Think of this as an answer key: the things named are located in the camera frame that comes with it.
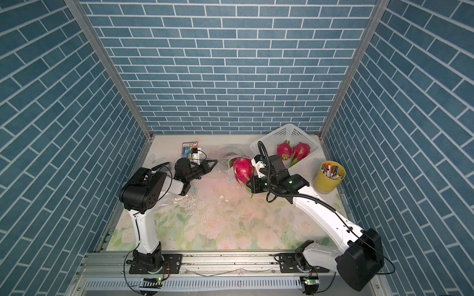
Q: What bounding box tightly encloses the yellow pen cup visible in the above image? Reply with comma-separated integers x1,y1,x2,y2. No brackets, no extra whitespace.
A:
314,161,346,194

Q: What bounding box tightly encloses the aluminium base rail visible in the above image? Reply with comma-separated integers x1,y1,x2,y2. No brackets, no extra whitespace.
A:
66,250,390,296

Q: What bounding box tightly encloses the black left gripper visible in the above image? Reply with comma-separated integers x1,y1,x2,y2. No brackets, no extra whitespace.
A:
184,160,217,183

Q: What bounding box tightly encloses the left corner aluminium post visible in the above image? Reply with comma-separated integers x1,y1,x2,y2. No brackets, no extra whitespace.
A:
64,0,153,140

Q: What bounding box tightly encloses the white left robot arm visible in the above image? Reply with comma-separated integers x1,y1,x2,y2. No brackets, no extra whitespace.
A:
119,158,218,275

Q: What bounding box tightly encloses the clear zip-top bag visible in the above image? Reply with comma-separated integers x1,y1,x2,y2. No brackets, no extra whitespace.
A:
154,176,199,211

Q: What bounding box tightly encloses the pink dragon fruit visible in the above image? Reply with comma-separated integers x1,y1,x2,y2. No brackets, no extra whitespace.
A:
276,140,293,161
231,157,254,186
290,143,311,167

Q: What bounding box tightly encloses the right corner aluminium post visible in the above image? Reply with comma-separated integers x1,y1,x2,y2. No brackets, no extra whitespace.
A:
320,0,390,142

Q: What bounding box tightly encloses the black stapler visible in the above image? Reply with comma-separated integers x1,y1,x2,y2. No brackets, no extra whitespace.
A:
151,162,169,171

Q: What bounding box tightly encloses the white plastic basket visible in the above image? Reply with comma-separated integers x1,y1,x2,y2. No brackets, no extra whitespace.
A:
250,123,321,156

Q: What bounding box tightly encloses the corner aluminium post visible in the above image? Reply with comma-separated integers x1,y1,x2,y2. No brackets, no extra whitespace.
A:
320,0,390,142
64,0,153,140

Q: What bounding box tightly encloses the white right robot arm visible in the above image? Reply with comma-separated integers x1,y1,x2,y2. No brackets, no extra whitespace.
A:
246,155,385,291

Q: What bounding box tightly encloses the zip bag with dragonfruit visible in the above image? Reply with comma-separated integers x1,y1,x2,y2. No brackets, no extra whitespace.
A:
206,144,251,175

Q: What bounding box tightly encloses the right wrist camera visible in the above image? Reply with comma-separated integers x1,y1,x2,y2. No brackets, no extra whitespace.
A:
251,154,267,178

